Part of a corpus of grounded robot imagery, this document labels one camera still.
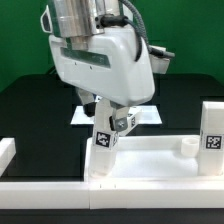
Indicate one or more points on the white marker base plate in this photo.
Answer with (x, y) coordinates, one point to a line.
(148, 115)

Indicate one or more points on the white L-shaped fence wall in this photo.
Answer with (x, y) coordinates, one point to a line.
(118, 194)

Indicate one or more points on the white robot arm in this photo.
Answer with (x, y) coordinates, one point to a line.
(76, 21)

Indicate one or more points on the white desk tabletop tray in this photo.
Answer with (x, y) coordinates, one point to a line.
(151, 158)

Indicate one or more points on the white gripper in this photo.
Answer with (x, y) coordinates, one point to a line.
(108, 69)

